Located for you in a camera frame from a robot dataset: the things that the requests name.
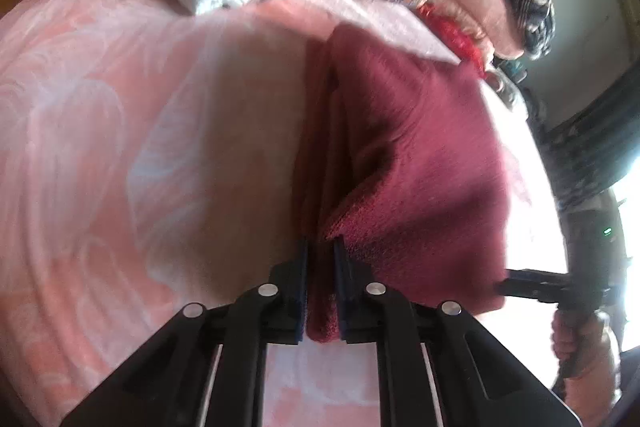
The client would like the dark red knit sweater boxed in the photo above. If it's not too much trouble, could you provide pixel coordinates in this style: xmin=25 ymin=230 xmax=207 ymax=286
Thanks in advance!
xmin=292 ymin=24 xmax=509 ymax=343

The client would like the right hand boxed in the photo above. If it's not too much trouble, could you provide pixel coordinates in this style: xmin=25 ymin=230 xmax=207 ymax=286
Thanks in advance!
xmin=551 ymin=310 xmax=620 ymax=381

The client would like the red satin cloth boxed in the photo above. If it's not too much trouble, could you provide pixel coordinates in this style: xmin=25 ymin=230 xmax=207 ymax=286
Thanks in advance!
xmin=416 ymin=3 xmax=486 ymax=79

